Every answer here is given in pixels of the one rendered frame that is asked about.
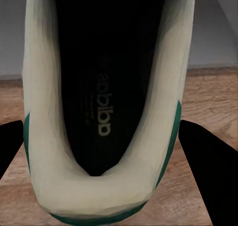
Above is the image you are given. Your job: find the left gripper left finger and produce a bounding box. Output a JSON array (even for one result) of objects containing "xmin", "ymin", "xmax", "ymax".
[{"xmin": 0, "ymin": 120, "xmax": 24, "ymax": 179}]

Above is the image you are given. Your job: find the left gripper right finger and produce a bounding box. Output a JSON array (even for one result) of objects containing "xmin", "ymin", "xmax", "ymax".
[{"xmin": 178, "ymin": 120, "xmax": 238, "ymax": 226}]

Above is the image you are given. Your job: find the gym shoe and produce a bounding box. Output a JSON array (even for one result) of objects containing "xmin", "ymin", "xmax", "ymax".
[{"xmin": 22, "ymin": 0, "xmax": 195, "ymax": 226}]

